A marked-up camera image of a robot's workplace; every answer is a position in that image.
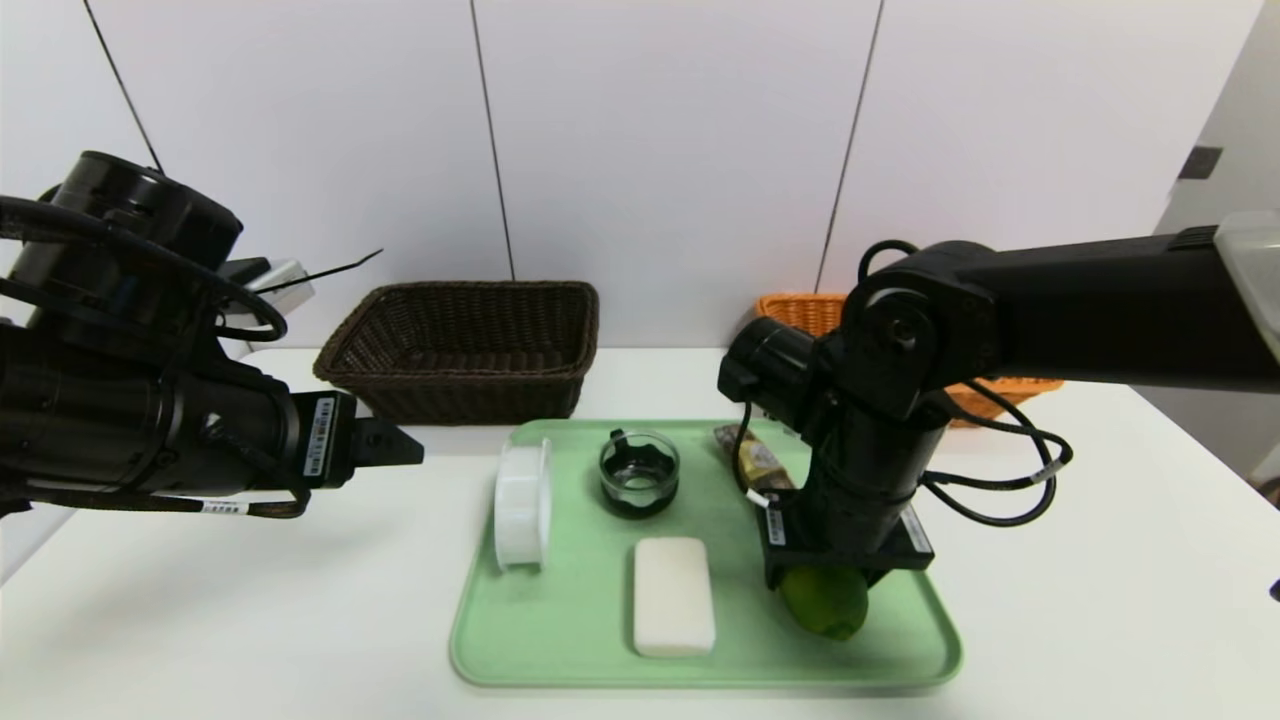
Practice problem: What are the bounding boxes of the white soap bar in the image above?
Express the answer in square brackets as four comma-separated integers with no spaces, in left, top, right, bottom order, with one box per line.
[633,537,717,658]

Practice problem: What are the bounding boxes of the clear chocolate pack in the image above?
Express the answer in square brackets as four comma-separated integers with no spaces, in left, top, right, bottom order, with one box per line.
[713,424,801,493]

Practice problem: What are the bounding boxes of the green lime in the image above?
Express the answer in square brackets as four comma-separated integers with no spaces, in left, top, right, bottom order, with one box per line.
[780,567,869,641]

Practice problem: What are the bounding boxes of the light green plastic tray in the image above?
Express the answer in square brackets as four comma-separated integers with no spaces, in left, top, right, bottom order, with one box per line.
[449,418,963,688]

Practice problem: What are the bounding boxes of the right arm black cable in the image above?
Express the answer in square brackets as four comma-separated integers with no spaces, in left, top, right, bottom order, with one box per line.
[920,385,1073,528]

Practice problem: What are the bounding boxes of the orange wicker basket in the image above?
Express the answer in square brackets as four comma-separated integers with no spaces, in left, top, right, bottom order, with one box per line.
[755,292,1063,429]

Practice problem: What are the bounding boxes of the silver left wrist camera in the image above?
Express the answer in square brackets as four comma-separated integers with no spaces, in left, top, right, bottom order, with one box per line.
[218,257,316,323]

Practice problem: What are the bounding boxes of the dark brown wicker basket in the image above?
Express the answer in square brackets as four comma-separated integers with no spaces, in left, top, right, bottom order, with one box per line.
[313,281,601,426]

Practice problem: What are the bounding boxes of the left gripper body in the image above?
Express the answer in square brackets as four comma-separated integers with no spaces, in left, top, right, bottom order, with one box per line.
[236,375,357,491]

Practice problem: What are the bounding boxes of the white round plastic container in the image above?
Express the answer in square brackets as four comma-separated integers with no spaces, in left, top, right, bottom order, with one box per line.
[494,437,554,572]

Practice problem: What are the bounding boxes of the small glass cup black base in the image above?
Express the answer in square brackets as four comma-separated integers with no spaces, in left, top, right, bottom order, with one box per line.
[598,429,681,520]

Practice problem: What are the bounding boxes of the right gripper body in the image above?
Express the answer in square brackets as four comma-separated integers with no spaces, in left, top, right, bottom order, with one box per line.
[755,411,936,576]

